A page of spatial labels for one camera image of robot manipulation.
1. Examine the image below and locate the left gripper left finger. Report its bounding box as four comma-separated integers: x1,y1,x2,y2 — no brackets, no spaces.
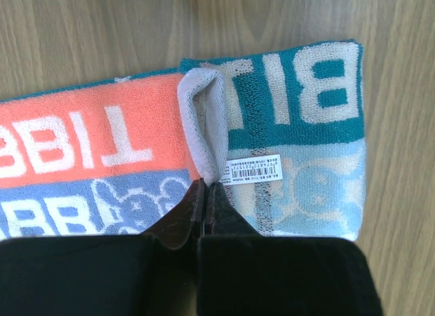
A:
1,179,206,315

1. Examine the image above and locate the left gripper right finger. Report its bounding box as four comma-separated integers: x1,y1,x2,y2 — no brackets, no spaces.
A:
198,183,383,315

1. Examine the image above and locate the rabbit print towel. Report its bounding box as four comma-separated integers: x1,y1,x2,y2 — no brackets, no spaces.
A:
1,40,366,241

